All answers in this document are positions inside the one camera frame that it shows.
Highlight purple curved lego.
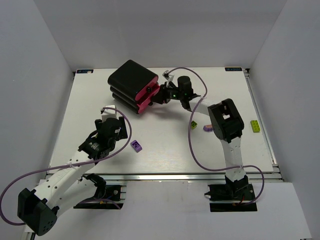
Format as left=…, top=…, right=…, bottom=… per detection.
left=130, top=140, right=143, bottom=153

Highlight lime square lego brick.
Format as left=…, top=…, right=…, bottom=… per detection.
left=190, top=121, right=198, bottom=129

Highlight pink drawer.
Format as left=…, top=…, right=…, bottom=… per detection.
left=135, top=75, right=159, bottom=101
left=137, top=94, right=155, bottom=114

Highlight lime long lego brick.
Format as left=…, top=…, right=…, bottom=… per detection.
left=250, top=120, right=261, bottom=133

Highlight pink top drawer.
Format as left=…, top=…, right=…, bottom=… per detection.
left=135, top=75, right=159, bottom=101

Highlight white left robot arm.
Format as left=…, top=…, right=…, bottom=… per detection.
left=17, top=117, right=128, bottom=236

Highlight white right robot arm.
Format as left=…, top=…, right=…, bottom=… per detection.
left=152, top=73, right=249, bottom=195

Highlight purple butterfly lego brick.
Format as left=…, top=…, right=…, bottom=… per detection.
left=203, top=124, right=213, bottom=132

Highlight black drawer cabinet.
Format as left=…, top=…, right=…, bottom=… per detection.
left=107, top=59, right=160, bottom=114

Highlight blue label right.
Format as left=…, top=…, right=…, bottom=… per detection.
left=224, top=67, right=243, bottom=72

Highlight blue label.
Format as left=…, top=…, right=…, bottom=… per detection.
left=75, top=69, right=94, bottom=74
left=224, top=67, right=243, bottom=72

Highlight blue label left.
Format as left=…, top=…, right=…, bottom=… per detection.
left=75, top=69, right=94, bottom=74

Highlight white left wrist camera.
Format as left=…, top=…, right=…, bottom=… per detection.
left=100, top=105, right=117, bottom=122

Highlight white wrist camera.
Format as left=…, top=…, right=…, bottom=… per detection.
left=162, top=70, right=174, bottom=86
left=100, top=105, right=117, bottom=122

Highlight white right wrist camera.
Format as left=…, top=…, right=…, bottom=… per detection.
left=162, top=70, right=174, bottom=86

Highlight aluminium table edge rail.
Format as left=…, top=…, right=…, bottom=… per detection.
left=46, top=172, right=285, bottom=182

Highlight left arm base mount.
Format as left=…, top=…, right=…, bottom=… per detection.
left=73, top=184, right=127, bottom=210

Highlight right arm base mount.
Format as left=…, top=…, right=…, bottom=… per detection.
left=204, top=184, right=258, bottom=213

